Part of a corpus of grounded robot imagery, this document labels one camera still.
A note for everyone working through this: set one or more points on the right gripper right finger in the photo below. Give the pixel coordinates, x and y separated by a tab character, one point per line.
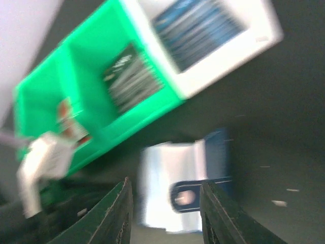
224	221

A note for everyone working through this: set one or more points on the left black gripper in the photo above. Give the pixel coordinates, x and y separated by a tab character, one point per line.
64	202

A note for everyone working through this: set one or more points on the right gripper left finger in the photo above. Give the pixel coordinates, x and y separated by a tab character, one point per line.
109	221

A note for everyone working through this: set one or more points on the blue leather card holder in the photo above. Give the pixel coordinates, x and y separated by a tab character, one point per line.
170	177

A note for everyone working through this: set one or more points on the green double card bin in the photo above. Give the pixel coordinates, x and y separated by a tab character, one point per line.
73	71

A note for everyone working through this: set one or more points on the white card bin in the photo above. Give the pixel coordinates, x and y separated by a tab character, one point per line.
263	31

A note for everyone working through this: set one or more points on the red card stack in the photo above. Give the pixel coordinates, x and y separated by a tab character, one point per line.
70	129

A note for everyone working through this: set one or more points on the black card stack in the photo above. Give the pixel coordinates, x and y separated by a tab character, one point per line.
130	79

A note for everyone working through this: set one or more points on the blue card stack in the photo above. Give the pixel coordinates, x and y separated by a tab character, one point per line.
191	30

